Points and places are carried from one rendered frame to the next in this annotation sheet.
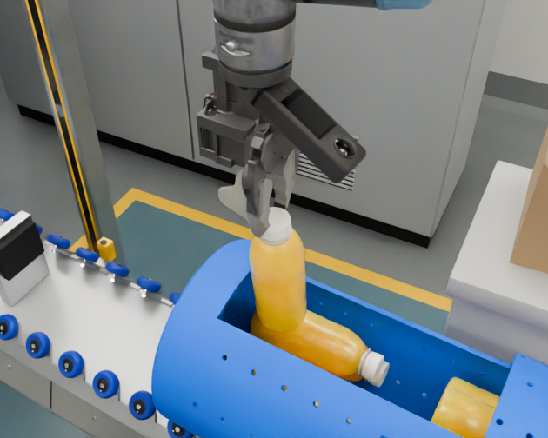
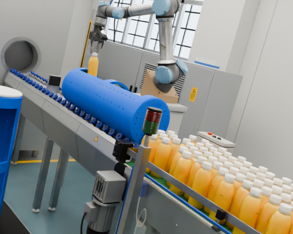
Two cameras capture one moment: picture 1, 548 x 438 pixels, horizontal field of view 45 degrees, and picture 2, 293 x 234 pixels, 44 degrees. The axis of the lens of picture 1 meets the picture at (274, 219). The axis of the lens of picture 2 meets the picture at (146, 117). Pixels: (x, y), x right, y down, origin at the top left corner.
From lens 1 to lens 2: 217 cm
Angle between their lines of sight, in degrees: 36
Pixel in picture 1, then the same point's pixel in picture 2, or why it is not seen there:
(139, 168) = not seen: hidden behind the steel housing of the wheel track
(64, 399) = (45, 103)
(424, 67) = (186, 127)
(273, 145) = (96, 35)
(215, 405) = (70, 79)
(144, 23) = not seen: hidden behind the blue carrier
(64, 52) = (86, 61)
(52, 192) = not seen: hidden behind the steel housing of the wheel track
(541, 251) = (144, 91)
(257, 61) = (97, 21)
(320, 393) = (87, 75)
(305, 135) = (100, 32)
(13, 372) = (38, 100)
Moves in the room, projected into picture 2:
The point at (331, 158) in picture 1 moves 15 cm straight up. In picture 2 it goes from (101, 35) to (106, 12)
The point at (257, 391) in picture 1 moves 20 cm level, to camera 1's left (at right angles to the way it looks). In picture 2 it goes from (78, 76) to (54, 68)
